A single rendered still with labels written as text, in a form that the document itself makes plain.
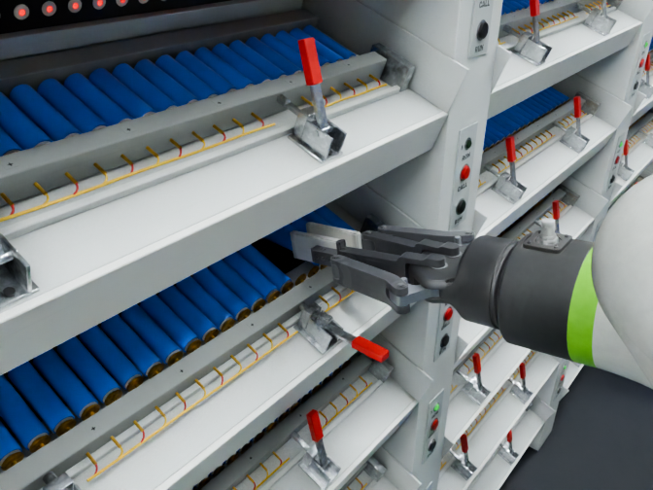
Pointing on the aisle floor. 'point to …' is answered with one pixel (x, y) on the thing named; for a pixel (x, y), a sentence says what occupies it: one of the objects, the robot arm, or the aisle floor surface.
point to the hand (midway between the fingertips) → (326, 245)
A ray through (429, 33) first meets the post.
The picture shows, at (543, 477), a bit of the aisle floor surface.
